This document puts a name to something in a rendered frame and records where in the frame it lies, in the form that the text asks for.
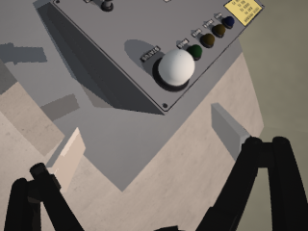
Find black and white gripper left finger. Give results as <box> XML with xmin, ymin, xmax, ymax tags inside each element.
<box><xmin>4</xmin><ymin>127</ymin><xmax>86</xmax><ymax>231</ymax></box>

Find grey control console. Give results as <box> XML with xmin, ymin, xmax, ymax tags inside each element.
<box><xmin>47</xmin><ymin>0</ymin><xmax>265</xmax><ymax>116</ymax></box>

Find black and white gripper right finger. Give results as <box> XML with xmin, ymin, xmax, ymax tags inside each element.
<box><xmin>195</xmin><ymin>103</ymin><xmax>308</xmax><ymax>231</ymax></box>

